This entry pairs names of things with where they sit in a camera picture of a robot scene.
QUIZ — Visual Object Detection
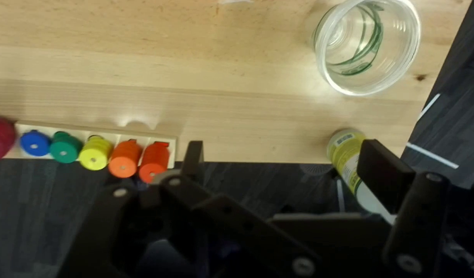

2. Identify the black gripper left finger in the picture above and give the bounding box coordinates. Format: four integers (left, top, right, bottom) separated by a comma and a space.
58, 140, 320, 278

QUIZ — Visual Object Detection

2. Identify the white yellow spray bottle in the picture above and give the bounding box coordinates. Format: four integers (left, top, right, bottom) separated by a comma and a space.
326, 126, 397, 225

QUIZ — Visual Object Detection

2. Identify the red-orange toy peg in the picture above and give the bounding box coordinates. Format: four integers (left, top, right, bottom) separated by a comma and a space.
138, 140, 172, 185

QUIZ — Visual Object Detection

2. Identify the orange toy peg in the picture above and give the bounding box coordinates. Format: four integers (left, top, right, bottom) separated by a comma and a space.
107, 137, 144, 180

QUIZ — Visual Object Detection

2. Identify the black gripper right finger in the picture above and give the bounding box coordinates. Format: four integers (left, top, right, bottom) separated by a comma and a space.
359, 137, 451, 278

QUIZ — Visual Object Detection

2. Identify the yellow toy peg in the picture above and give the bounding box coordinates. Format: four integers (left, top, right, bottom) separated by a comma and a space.
78, 134, 115, 172

